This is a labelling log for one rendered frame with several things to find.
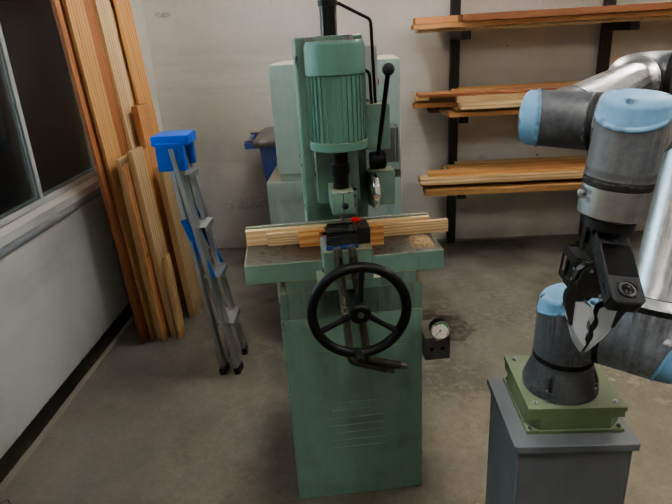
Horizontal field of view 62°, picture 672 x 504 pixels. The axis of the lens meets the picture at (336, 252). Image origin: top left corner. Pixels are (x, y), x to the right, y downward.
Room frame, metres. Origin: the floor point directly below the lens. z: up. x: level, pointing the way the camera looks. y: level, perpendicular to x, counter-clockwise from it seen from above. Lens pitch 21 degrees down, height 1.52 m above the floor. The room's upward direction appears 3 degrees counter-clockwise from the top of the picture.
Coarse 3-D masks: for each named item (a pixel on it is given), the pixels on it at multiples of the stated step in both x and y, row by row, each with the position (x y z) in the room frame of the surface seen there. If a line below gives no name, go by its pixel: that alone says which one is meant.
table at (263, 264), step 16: (384, 240) 1.68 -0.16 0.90; (400, 240) 1.68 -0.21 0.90; (432, 240) 1.66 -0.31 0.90; (256, 256) 1.61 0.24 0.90; (272, 256) 1.60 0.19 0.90; (288, 256) 1.59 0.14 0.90; (304, 256) 1.58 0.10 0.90; (320, 256) 1.58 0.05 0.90; (384, 256) 1.56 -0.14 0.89; (400, 256) 1.57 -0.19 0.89; (416, 256) 1.57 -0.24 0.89; (432, 256) 1.57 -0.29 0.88; (256, 272) 1.53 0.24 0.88; (272, 272) 1.54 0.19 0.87; (288, 272) 1.54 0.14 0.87; (304, 272) 1.54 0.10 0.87; (320, 272) 1.53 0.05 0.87; (336, 288) 1.45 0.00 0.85; (352, 288) 1.46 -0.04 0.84
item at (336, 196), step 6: (330, 186) 1.75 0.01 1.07; (330, 192) 1.71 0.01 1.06; (336, 192) 1.67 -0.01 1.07; (342, 192) 1.67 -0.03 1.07; (348, 192) 1.67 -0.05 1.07; (330, 198) 1.73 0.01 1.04; (336, 198) 1.67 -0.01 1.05; (342, 198) 1.67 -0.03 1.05; (348, 198) 1.67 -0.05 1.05; (354, 198) 1.67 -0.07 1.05; (330, 204) 1.74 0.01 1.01; (336, 204) 1.67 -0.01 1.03; (348, 204) 1.67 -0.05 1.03; (354, 204) 1.67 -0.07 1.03; (336, 210) 1.67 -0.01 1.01; (342, 210) 1.67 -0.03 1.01; (348, 210) 1.67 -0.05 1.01; (354, 210) 1.67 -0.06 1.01
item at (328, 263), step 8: (320, 240) 1.56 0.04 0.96; (360, 248) 1.47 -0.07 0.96; (368, 248) 1.47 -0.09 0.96; (328, 256) 1.45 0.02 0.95; (344, 256) 1.46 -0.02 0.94; (360, 256) 1.46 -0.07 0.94; (368, 256) 1.46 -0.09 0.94; (328, 264) 1.45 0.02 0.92; (344, 264) 1.46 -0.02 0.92; (328, 272) 1.45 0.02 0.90; (336, 280) 1.46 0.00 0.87
